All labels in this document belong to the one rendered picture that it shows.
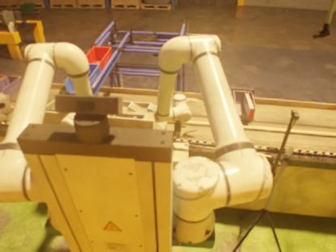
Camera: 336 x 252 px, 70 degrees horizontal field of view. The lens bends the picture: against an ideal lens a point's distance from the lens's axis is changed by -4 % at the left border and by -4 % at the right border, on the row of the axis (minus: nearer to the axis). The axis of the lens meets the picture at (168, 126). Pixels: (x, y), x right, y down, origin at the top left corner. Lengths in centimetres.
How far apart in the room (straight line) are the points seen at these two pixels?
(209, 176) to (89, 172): 37
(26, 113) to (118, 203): 58
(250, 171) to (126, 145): 48
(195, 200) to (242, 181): 17
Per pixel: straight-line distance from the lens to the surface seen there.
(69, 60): 126
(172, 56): 112
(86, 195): 69
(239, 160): 87
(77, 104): 52
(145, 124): 194
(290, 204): 258
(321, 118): 281
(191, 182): 79
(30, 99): 113
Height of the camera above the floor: 212
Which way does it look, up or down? 37 degrees down
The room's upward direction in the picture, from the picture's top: straight up
